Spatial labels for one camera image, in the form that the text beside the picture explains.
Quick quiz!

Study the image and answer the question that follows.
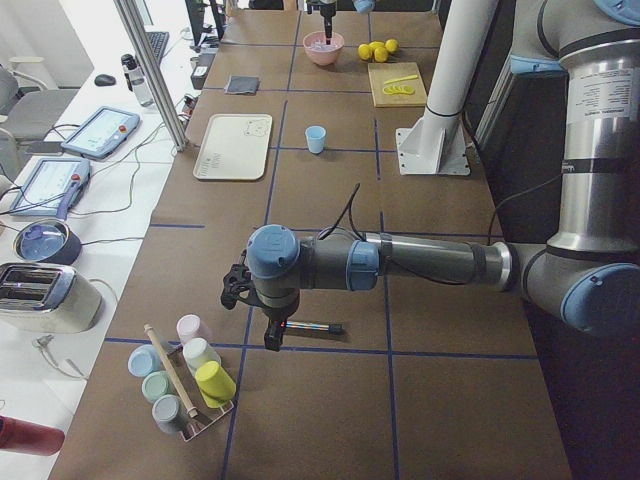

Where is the red bottle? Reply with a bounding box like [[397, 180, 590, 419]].
[[1, 416, 65, 456]]

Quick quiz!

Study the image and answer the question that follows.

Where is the clear water bottle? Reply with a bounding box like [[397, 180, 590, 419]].
[[121, 54, 154, 107]]

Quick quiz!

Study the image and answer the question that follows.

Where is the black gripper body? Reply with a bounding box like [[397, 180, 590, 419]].
[[262, 305, 292, 351], [306, 0, 337, 17]]

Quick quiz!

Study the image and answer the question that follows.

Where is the grey folded cloth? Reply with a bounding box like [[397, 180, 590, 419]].
[[224, 75, 260, 95]]

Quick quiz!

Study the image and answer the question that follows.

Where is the aluminium frame post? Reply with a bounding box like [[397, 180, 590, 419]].
[[114, 0, 188, 152]]

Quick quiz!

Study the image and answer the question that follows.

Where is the clear ice cubes pile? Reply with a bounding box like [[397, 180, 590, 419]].
[[308, 39, 340, 53]]

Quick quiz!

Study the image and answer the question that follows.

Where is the white bear serving tray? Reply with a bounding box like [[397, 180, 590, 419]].
[[193, 114, 273, 181]]

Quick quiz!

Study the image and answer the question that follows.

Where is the black computer mouse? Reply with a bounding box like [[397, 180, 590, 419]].
[[94, 74, 116, 87]]

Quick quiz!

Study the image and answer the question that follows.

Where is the bamboo cutting board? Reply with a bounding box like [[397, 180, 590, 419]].
[[368, 62, 427, 108]]

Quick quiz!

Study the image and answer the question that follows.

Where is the white upturned cup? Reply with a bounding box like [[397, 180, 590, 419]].
[[182, 337, 222, 376]]

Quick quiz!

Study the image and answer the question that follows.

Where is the blue pot with lid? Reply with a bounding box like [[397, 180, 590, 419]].
[[14, 218, 82, 265]]

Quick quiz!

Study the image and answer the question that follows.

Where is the white wire cup rack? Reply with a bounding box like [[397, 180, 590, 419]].
[[169, 345, 235, 442]]

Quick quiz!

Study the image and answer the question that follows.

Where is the green upturned cup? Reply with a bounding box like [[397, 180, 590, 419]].
[[141, 370, 176, 404]]

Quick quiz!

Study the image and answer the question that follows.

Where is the grey-green upturned cup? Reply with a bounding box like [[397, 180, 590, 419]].
[[152, 394, 188, 434]]

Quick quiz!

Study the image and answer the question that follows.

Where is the wooden rack handle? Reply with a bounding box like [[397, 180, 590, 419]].
[[144, 324, 198, 419]]

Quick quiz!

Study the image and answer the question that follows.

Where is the pink bowl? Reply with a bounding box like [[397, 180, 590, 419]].
[[303, 31, 344, 66]]

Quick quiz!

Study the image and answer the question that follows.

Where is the teach pendant tablet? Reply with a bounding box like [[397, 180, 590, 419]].
[[61, 106, 140, 160], [9, 157, 91, 217]]

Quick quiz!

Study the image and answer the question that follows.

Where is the steel muddler black tip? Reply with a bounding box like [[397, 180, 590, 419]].
[[287, 321, 344, 335]]

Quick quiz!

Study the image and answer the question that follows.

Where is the pink upturned cup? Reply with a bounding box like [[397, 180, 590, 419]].
[[176, 314, 213, 345]]

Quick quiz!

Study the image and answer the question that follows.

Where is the yellow upturned cup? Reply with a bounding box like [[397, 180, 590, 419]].
[[195, 360, 236, 408]]

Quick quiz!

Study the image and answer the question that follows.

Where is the blue upturned cup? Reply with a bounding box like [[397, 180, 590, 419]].
[[127, 344, 163, 378]]

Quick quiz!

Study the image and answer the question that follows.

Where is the black keyboard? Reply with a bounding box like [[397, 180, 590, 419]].
[[146, 31, 170, 64]]

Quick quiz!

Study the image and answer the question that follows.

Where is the yellow plastic knife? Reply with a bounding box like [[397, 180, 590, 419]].
[[383, 74, 418, 85]]

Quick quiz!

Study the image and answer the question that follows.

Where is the lemon slices row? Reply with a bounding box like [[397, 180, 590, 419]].
[[382, 85, 415, 96]]

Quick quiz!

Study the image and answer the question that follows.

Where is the light blue plastic cup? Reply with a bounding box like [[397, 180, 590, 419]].
[[305, 125, 326, 154]]

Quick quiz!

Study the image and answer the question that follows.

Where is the black box with label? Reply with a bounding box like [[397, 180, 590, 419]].
[[190, 51, 216, 90]]

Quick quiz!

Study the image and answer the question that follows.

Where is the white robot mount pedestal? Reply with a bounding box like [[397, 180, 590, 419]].
[[396, 0, 498, 176]]

